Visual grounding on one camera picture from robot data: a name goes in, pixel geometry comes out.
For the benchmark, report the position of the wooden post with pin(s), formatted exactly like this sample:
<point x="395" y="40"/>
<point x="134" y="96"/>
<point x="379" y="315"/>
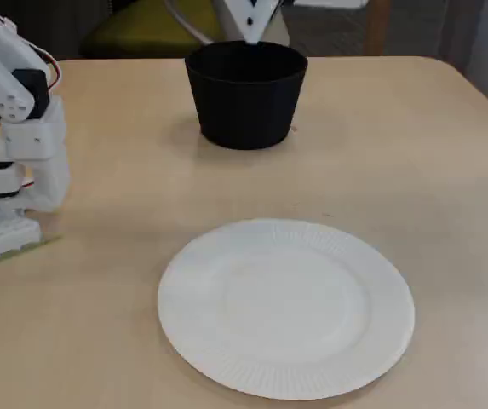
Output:
<point x="377" y="25"/>

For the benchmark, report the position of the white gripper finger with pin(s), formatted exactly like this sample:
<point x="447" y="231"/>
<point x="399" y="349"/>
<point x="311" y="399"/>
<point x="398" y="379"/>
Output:
<point x="243" y="13"/>
<point x="274" y="13"/>

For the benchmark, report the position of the yellow-green chair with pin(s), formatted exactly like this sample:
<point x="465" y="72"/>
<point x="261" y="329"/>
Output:
<point x="120" y="38"/>

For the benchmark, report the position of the white paper plate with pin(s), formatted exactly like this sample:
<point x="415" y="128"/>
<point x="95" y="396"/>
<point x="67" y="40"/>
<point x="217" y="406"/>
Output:
<point x="286" y="341"/>

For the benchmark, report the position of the white perforated base mount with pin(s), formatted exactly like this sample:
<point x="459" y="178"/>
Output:
<point x="1" y="238"/>

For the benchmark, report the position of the black plastic cup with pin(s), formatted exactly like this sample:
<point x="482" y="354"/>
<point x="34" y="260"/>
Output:
<point x="248" y="106"/>

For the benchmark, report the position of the yellow-green base board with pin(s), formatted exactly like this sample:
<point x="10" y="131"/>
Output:
<point x="49" y="243"/>

